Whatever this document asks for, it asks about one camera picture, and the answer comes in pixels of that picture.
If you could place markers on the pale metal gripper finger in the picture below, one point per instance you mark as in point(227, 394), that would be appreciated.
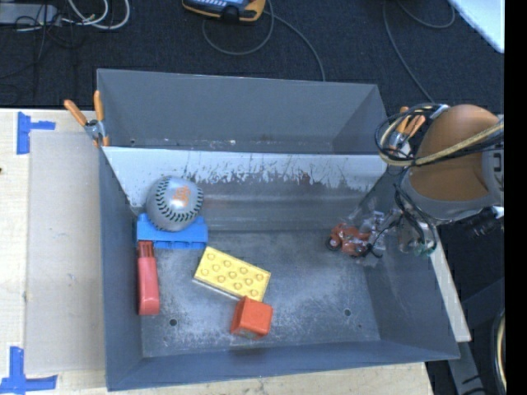
point(376, 220)
point(379, 243)

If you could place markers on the red toy motorcycle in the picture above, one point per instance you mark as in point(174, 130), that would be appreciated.
point(348, 239)

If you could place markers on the grey metal bin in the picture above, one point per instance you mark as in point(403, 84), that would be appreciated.
point(288, 286)

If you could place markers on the orange cube block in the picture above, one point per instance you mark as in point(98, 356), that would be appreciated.
point(252, 318)

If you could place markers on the yellow studded toy brick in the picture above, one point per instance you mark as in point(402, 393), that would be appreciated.
point(232, 274)

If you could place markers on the grey baseball with orange print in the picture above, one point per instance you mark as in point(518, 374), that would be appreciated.
point(175, 204)

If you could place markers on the blue toy brick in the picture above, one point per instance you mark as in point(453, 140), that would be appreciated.
point(173, 237)

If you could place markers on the red flat plastic tool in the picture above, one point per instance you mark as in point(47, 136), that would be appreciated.
point(147, 282)

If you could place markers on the black cylinder on white bracket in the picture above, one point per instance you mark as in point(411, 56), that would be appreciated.
point(479, 224)

